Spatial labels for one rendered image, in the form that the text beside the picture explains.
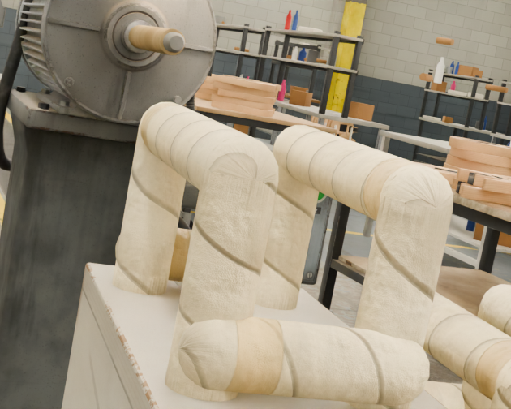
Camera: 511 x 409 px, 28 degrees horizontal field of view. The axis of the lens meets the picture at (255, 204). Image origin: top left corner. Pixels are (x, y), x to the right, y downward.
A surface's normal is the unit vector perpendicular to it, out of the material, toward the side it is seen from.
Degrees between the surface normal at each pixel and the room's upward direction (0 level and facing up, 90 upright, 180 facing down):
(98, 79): 97
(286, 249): 90
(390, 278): 90
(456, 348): 82
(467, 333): 46
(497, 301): 64
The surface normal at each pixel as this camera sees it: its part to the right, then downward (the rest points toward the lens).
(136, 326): 0.18, -0.97
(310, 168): -0.96, 0.04
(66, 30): 0.19, 0.19
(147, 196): -0.18, 0.11
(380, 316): -0.47, 0.04
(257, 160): 0.49, -0.36
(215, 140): -0.55, -0.77
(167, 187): 0.43, 0.20
